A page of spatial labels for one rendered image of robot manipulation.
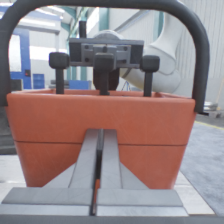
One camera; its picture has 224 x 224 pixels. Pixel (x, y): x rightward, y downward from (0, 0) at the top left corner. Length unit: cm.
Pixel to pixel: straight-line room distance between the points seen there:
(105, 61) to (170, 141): 11
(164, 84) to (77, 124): 37
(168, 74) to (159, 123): 34
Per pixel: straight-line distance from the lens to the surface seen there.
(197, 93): 17
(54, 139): 17
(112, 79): 37
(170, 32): 53
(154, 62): 21
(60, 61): 21
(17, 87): 137
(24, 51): 549
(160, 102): 16
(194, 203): 24
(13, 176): 29
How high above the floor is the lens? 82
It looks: 10 degrees down
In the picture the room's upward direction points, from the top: 2 degrees clockwise
